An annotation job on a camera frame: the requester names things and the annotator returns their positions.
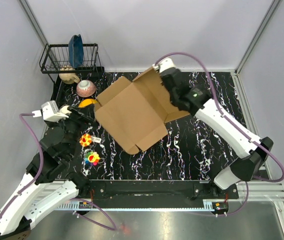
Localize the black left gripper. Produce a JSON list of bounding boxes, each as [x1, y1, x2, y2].
[[54, 103, 97, 158]]

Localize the red yellow flower toy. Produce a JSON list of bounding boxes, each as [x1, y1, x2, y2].
[[79, 133, 102, 148]]

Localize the brown cardboard box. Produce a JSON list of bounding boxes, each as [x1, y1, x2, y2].
[[94, 67, 189, 155]]

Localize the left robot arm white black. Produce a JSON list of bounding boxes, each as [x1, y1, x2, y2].
[[0, 103, 97, 240]]

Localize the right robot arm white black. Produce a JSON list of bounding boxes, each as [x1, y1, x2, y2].
[[159, 67, 274, 199]]

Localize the orange ribbed bowl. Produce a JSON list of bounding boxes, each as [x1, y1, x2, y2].
[[78, 98, 98, 108]]

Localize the black tray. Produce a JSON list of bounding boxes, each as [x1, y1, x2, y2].
[[51, 66, 105, 111]]

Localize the pink patterned bowl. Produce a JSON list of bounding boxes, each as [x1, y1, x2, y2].
[[76, 80, 97, 98]]

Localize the beige mug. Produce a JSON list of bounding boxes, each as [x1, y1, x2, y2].
[[58, 65, 81, 85]]

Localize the rainbow flower toy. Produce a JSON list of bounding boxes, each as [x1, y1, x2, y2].
[[84, 151, 100, 166]]

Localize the blue plate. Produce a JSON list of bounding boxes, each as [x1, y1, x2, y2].
[[68, 34, 84, 69]]

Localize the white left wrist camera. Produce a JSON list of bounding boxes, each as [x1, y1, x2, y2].
[[31, 100, 69, 123]]

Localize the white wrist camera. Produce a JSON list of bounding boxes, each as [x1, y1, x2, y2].
[[152, 57, 176, 74], [31, 100, 69, 123]]

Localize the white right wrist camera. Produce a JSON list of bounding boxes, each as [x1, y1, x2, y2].
[[152, 57, 176, 74]]

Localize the black wire dish rack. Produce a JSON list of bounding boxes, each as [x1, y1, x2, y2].
[[39, 43, 105, 75]]

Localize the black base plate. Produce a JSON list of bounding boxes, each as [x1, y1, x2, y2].
[[80, 180, 239, 209]]

